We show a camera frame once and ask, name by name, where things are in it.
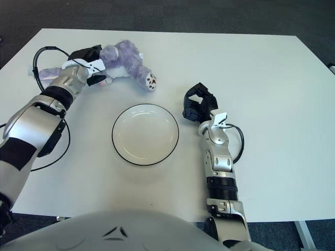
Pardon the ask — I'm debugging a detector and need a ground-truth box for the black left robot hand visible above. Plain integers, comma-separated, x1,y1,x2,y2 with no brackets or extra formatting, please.
68,44,108,87

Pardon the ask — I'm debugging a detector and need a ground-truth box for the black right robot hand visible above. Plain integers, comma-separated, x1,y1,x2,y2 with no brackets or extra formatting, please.
182,82,219,123

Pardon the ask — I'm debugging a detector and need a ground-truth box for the purple plush bunny doll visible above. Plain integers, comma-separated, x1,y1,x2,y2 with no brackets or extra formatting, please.
31,39,158,92

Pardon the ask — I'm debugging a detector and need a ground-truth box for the white plate black rim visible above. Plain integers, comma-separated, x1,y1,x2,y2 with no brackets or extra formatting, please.
111,104,180,166

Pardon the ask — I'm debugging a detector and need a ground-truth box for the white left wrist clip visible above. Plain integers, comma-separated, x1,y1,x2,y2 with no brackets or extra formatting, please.
87,59,105,74

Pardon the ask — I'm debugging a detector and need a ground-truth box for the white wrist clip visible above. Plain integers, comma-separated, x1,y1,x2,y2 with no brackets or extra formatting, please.
211,111,228,129
87,59,105,74

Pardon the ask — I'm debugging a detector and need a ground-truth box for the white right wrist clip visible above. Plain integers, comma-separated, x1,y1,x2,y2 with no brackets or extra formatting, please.
211,111,228,129

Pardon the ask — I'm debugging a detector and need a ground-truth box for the grey robot torso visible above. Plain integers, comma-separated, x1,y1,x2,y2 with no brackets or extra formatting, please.
0,209,265,251

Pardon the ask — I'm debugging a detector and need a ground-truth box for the grey table leg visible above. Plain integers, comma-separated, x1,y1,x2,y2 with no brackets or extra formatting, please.
294,221,314,249

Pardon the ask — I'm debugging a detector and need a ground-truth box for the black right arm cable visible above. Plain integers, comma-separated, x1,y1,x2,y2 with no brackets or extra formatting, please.
225,122,244,164

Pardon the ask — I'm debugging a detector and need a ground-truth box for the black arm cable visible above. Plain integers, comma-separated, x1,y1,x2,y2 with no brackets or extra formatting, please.
225,122,244,164
0,46,79,172

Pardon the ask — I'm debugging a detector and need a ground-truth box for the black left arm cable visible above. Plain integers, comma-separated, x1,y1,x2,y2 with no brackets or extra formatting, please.
0,46,79,172

